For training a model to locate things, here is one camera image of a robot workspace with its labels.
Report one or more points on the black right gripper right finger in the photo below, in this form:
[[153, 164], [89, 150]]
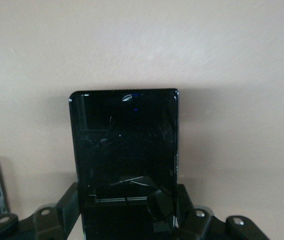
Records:
[[196, 220]]

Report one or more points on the black smartphone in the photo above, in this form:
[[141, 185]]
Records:
[[126, 150]]

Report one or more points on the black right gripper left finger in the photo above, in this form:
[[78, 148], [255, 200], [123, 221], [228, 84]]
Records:
[[57, 215]]

